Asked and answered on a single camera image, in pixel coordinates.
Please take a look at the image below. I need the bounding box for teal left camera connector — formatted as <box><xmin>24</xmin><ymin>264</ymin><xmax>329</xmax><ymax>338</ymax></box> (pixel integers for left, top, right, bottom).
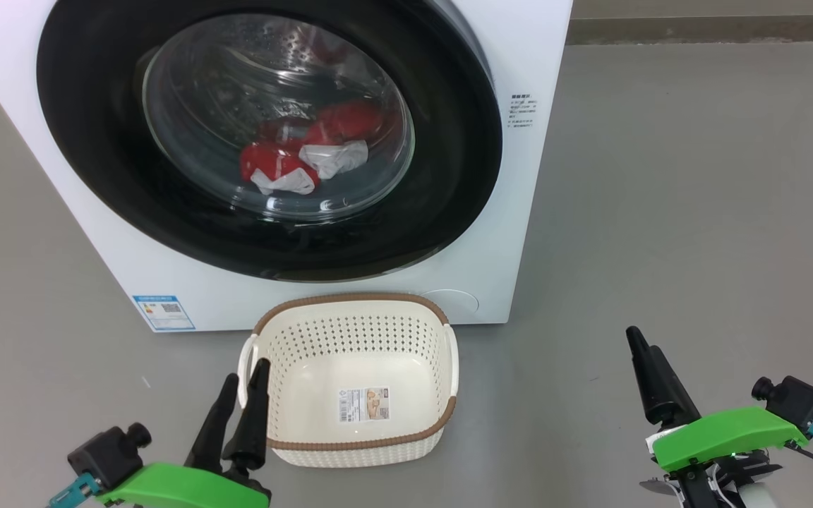
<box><xmin>45</xmin><ymin>472</ymin><xmax>102</xmax><ymax>508</ymax></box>

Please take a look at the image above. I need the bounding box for cream laundry basket brown rim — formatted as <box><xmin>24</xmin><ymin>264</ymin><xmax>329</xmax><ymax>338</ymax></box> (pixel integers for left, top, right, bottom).
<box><xmin>237</xmin><ymin>293</ymin><xmax>459</xmax><ymax>468</ymax></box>

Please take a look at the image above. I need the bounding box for black washing machine door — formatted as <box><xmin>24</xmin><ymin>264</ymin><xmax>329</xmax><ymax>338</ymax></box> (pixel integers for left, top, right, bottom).
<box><xmin>36</xmin><ymin>0</ymin><xmax>504</xmax><ymax>283</ymax></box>

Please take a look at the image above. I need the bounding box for red and white garment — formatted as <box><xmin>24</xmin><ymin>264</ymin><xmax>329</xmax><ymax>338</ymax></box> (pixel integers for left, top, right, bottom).
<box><xmin>239</xmin><ymin>100</ymin><xmax>385</xmax><ymax>196</ymax></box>

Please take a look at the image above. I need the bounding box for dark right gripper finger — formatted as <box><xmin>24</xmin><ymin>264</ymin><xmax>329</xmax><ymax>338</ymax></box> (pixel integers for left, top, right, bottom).
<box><xmin>625</xmin><ymin>325</ymin><xmax>667</xmax><ymax>425</ymax></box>
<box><xmin>649</xmin><ymin>344</ymin><xmax>702</xmax><ymax>429</ymax></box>

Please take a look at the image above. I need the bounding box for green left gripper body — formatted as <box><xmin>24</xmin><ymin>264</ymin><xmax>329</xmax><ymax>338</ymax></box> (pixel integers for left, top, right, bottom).
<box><xmin>95</xmin><ymin>459</ymin><xmax>272</xmax><ymax>508</ymax></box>

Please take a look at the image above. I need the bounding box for small printed text label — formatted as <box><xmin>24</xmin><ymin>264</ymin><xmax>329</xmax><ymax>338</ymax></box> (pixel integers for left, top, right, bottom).
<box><xmin>508</xmin><ymin>91</ymin><xmax>538</xmax><ymax>131</ymax></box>

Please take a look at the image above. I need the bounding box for white front-load washing machine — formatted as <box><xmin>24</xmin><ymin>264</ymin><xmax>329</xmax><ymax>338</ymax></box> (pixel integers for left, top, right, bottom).
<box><xmin>0</xmin><ymin>0</ymin><xmax>574</xmax><ymax>333</ymax></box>

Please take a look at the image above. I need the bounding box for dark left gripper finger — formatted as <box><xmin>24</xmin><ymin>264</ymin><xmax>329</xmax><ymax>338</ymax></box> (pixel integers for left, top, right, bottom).
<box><xmin>184</xmin><ymin>373</ymin><xmax>240</xmax><ymax>473</ymax></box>
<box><xmin>222</xmin><ymin>358</ymin><xmax>272</xmax><ymax>473</ymax></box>

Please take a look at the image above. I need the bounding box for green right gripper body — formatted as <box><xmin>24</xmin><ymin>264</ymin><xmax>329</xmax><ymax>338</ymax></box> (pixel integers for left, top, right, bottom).
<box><xmin>638</xmin><ymin>405</ymin><xmax>810</xmax><ymax>508</ymax></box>

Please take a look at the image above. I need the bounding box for paper product label sticker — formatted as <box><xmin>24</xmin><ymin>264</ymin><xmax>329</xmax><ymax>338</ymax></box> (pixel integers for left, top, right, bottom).
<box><xmin>338</xmin><ymin>386</ymin><xmax>391</xmax><ymax>423</ymax></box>

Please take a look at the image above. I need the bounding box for blue energy label sticker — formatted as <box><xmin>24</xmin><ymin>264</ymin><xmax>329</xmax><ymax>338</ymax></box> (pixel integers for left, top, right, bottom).
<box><xmin>132</xmin><ymin>294</ymin><xmax>196</xmax><ymax>332</ymax></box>

